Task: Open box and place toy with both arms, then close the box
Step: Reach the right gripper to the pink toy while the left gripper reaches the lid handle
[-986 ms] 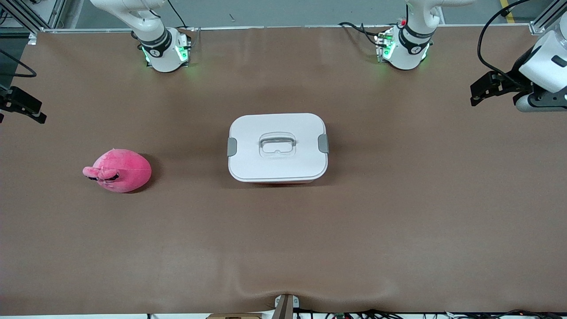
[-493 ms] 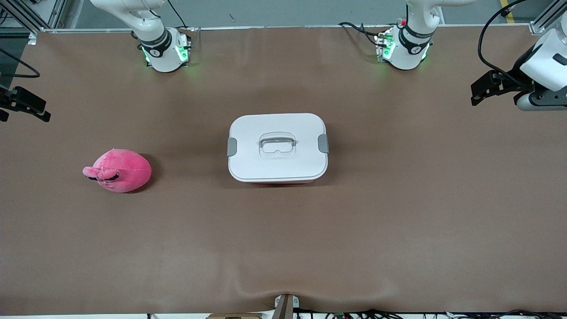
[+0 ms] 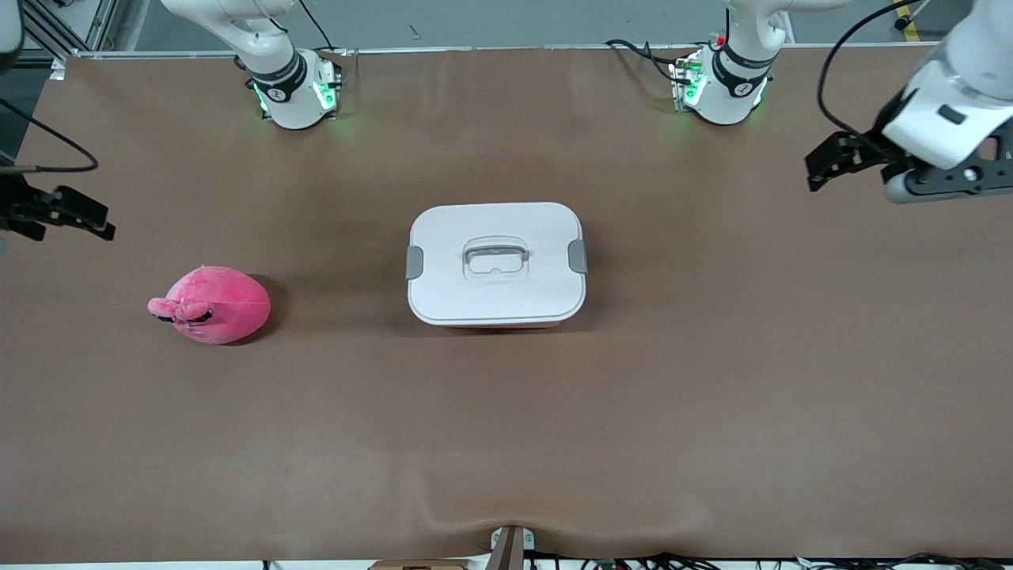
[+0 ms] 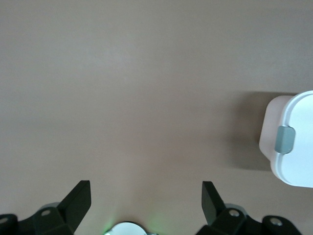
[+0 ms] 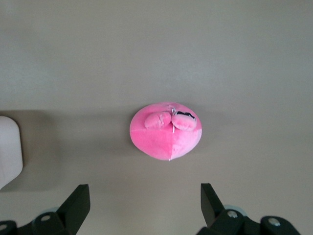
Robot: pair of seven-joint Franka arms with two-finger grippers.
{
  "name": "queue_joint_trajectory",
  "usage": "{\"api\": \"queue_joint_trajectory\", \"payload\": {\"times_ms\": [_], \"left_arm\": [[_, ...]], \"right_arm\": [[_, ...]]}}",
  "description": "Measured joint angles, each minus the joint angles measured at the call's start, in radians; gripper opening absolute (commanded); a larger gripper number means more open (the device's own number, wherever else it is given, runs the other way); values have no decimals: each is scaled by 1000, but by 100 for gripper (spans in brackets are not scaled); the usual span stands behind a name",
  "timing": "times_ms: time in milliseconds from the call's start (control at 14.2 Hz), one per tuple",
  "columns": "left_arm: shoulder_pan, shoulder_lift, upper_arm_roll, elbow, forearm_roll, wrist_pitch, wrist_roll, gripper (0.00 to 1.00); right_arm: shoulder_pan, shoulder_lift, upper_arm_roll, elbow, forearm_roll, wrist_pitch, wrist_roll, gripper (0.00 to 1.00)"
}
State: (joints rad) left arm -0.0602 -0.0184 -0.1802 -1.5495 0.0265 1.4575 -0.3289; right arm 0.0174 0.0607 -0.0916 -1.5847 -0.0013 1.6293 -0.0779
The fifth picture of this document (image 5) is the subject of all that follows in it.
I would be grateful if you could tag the white box lid grey latches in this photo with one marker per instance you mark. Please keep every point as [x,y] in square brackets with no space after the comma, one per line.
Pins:
[9,151]

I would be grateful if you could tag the pink plush toy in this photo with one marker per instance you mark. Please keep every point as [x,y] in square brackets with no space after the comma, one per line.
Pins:
[156,142]

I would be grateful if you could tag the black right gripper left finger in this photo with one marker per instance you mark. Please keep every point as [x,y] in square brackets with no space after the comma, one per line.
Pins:
[73,210]

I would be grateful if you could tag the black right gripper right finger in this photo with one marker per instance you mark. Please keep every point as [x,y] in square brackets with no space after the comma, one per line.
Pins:
[215,215]

